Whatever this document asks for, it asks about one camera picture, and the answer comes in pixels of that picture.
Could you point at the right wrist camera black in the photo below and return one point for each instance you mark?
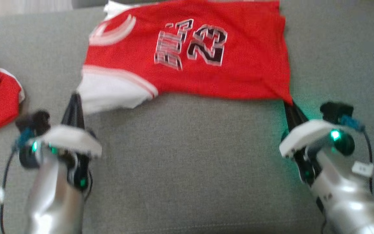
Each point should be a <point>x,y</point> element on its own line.
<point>336,112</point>

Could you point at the red shorts with white stripe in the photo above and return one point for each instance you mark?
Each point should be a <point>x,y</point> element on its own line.
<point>2,97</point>

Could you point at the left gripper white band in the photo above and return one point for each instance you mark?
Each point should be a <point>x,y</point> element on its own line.
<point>73,139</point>

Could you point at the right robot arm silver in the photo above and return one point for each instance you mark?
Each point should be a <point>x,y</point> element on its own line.
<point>342,201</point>

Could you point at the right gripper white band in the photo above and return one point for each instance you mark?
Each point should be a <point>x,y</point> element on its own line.
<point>304,136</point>

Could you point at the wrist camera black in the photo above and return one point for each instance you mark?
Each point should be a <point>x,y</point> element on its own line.
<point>336,112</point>
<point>32,120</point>

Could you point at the red basketball jersey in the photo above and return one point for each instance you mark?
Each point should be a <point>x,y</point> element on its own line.
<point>239,65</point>

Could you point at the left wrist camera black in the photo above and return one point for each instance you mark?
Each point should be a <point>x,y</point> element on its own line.
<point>32,120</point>

